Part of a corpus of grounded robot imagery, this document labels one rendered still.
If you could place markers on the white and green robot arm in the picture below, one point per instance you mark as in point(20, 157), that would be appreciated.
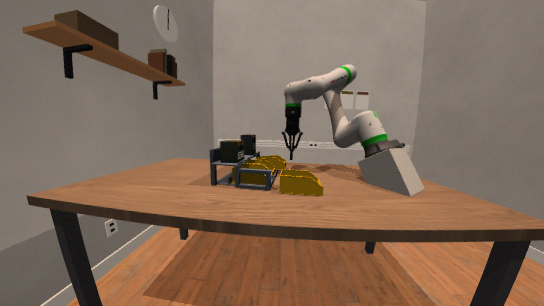
point(365, 127)

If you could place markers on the grey metal shelf rack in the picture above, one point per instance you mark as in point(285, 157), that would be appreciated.
point(215, 160)

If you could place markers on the yellow bin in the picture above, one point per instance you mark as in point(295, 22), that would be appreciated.
point(263, 162)
point(247, 178)
point(278, 162)
point(299, 182)

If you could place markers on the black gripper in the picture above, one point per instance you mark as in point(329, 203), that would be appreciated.
point(292, 129)

